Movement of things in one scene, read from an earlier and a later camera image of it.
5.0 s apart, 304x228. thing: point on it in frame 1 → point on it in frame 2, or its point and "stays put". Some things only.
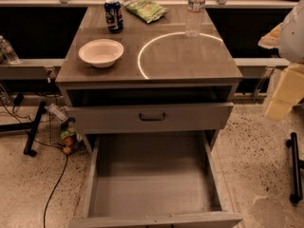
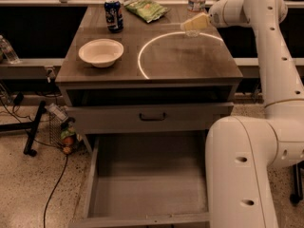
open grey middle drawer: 154,180 stays put
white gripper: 293,38 → 216,17
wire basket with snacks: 64,131 stays put
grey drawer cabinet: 166,81 stays put
